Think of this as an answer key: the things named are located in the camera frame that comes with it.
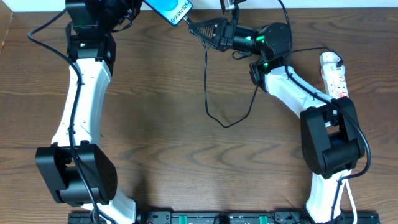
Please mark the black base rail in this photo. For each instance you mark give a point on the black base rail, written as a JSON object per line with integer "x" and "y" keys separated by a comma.
{"x": 281, "y": 216}

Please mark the white wall charger adapter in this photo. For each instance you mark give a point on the white wall charger adapter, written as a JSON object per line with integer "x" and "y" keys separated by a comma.
{"x": 331, "y": 66}

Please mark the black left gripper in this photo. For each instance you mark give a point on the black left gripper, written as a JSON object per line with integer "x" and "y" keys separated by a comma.
{"x": 131, "y": 8}

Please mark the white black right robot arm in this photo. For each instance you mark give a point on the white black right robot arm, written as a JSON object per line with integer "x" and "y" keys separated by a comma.
{"x": 331, "y": 139}

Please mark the white power strip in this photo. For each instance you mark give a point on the white power strip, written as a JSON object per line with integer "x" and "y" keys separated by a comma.
{"x": 336, "y": 87}

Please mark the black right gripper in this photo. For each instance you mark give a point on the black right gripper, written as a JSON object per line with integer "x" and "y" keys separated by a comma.
{"x": 224, "y": 35}

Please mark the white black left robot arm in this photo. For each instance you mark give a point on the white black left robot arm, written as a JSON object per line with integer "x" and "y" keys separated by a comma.
{"x": 74, "y": 168}

